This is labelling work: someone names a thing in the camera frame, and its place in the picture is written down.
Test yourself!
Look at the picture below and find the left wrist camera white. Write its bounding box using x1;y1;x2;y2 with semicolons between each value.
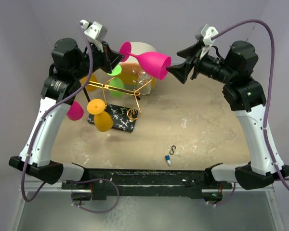
80;20;108;46

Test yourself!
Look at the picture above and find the purple cable loop under rail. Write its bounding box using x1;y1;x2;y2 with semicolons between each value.
71;179;120;214

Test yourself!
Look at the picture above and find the black s-hook carabiner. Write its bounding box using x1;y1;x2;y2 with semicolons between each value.
169;145;176;155

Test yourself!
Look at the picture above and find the pink wine glass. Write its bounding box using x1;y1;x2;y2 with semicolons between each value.
119;41;171;80
66;101;84;121

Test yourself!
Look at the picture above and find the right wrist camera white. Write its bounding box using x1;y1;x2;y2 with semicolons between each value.
195;24;219;59

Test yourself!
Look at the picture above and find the small blue white bottle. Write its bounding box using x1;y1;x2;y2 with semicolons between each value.
165;155;171;166

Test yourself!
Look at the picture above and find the gold wire wine glass rack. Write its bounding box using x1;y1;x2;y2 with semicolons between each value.
84;75;143;133

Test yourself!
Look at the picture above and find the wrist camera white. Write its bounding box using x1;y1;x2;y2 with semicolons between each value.
195;24;219;59
80;20;108;46

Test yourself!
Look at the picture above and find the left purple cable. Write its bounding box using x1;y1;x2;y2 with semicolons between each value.
21;21;94;203

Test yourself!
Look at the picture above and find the green wine glass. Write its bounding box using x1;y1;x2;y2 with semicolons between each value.
108;65;125;98

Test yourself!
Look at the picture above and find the white round drawer cabinet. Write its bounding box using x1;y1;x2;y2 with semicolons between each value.
119;42;159;89

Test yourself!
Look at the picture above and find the clear wine glass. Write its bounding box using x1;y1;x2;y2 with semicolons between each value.
137;70;152;95

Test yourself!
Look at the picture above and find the pink wine glass front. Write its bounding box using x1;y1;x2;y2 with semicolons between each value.
119;41;171;80

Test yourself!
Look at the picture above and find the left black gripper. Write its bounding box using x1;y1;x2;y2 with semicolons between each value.
72;39;124;80

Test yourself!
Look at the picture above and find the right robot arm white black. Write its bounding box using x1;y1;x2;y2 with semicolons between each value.
167;40;289;190

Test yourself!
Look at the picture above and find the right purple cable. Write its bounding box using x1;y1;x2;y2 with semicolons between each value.
210;19;289;200

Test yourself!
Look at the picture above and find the orange wine glass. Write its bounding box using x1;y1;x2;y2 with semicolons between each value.
87;99;113;132
79;73;99;92

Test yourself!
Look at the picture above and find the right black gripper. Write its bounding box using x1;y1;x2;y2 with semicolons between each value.
166;40;236;84

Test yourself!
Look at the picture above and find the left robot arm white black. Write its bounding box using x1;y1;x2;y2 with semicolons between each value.
9;38;124;189

